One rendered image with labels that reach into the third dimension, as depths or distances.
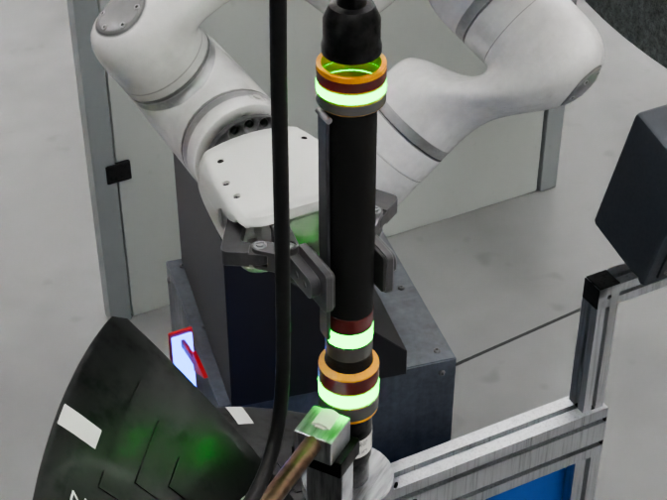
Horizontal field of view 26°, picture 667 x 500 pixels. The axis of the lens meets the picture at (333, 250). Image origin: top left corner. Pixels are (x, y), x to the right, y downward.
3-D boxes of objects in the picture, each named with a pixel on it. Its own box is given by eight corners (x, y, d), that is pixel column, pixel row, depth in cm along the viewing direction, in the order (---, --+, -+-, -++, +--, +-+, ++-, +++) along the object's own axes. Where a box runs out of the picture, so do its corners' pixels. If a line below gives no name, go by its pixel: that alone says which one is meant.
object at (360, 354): (359, 369, 99) (359, 356, 99) (316, 354, 101) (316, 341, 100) (380, 341, 102) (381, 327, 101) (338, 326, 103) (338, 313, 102)
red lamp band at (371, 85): (367, 101, 86) (367, 90, 85) (303, 83, 87) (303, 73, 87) (399, 68, 89) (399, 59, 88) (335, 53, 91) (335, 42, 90)
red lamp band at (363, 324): (359, 340, 98) (359, 326, 97) (316, 325, 99) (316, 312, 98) (381, 312, 100) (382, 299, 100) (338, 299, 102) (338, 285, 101)
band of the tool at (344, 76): (366, 127, 87) (367, 85, 85) (304, 110, 89) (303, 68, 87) (397, 95, 90) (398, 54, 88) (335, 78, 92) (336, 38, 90)
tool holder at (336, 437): (356, 551, 104) (357, 454, 98) (271, 517, 107) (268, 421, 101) (409, 471, 111) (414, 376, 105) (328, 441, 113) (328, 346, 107)
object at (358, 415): (361, 431, 102) (361, 418, 101) (307, 411, 104) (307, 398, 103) (388, 393, 105) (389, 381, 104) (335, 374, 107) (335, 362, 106)
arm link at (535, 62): (386, 92, 180) (520, -53, 173) (489, 197, 176) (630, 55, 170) (356, 88, 168) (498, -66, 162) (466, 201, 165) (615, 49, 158)
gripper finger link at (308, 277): (291, 258, 101) (335, 312, 96) (249, 271, 100) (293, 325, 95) (290, 220, 99) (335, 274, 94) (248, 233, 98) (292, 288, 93)
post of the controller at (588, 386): (583, 414, 179) (600, 290, 168) (569, 399, 181) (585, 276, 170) (602, 406, 180) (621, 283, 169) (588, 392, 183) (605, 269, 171)
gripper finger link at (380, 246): (377, 231, 103) (424, 282, 99) (337, 243, 102) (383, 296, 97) (377, 194, 101) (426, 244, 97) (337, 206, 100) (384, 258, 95)
